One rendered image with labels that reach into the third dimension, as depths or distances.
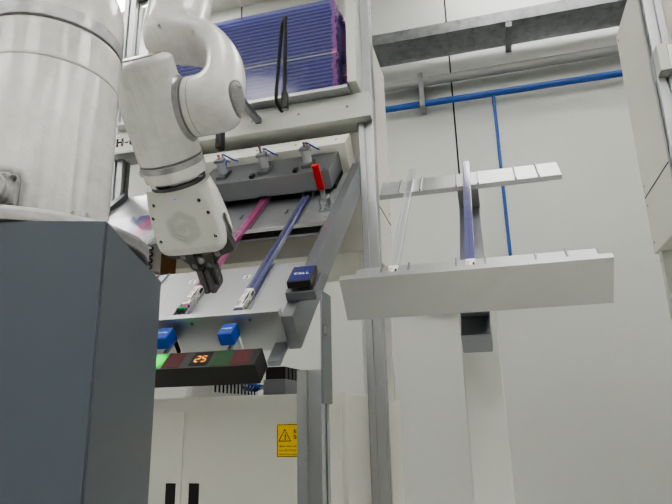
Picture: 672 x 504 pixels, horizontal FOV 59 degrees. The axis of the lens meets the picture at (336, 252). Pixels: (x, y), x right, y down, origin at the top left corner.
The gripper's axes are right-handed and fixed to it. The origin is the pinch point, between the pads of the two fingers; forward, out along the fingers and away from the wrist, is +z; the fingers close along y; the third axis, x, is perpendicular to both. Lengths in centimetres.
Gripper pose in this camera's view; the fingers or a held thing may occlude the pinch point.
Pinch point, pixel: (210, 277)
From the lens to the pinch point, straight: 89.3
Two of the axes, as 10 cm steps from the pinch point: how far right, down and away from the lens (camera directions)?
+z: 2.0, 8.8, 4.3
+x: 1.8, -4.6, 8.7
